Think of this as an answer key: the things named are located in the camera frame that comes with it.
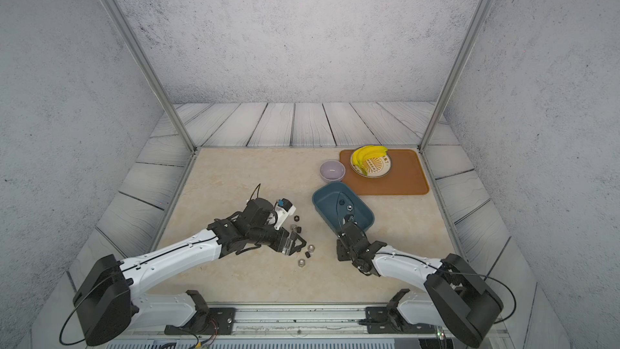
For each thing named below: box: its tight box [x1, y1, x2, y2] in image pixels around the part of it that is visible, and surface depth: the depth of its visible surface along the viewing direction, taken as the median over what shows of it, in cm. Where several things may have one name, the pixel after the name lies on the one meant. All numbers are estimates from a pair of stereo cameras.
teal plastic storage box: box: [312, 181, 376, 236], surface depth 101 cm
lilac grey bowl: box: [319, 159, 347, 183], surface depth 109 cm
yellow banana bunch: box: [352, 145, 389, 176], surface depth 114 cm
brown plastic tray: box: [339, 148, 430, 197], surface depth 113 cm
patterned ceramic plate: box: [349, 151, 393, 179], surface depth 113 cm
